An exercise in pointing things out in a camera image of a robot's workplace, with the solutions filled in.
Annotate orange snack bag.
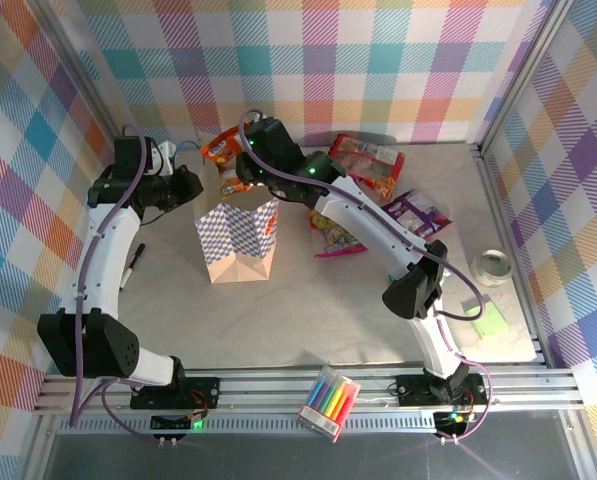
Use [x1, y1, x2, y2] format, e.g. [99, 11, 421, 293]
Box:
[200, 124, 252, 201]

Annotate blue checkered paper bag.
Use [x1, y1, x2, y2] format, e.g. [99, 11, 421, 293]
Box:
[193, 162, 281, 285]

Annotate red-edged clear snack bag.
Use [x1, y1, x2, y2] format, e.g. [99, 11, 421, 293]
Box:
[327, 133, 407, 201]

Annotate pink-edged assorted candy bag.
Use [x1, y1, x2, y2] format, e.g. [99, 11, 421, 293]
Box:
[308, 208, 369, 259]

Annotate purple snack bag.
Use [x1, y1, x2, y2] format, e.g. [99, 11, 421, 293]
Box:
[380, 188, 452, 237]

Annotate black marker pen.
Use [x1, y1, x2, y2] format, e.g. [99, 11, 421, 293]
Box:
[119, 243, 147, 290]

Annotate small circuit board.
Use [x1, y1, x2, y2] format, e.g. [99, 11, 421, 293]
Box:
[149, 410, 210, 435]
[431, 408, 474, 437]

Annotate clear tape roll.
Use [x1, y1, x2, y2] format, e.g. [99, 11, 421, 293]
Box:
[470, 248, 514, 289]

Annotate box of coloured markers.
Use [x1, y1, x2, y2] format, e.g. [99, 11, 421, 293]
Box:
[297, 364, 362, 444]

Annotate slotted metal strip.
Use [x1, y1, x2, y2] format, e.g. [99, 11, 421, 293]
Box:
[57, 415, 479, 435]

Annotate green sticky note pad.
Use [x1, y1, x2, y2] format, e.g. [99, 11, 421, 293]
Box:
[460, 294, 510, 340]

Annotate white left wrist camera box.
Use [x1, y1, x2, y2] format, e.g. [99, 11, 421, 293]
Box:
[151, 141, 180, 175]

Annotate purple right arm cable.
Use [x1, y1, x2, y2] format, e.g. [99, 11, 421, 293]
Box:
[240, 107, 494, 444]

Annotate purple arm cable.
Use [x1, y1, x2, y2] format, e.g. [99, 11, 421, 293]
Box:
[70, 123, 152, 431]
[240, 107, 494, 444]

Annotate aluminium frame post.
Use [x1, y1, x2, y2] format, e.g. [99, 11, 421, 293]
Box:
[475, 0, 572, 156]
[30, 0, 129, 151]

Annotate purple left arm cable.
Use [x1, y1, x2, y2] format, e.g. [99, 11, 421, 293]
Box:
[70, 123, 152, 431]

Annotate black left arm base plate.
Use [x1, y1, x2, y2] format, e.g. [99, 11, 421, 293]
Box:
[129, 377, 221, 410]

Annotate aluminium frame rail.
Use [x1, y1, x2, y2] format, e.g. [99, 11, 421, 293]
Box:
[32, 368, 587, 416]

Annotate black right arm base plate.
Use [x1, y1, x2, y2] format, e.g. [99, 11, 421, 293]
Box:
[396, 372, 490, 407]

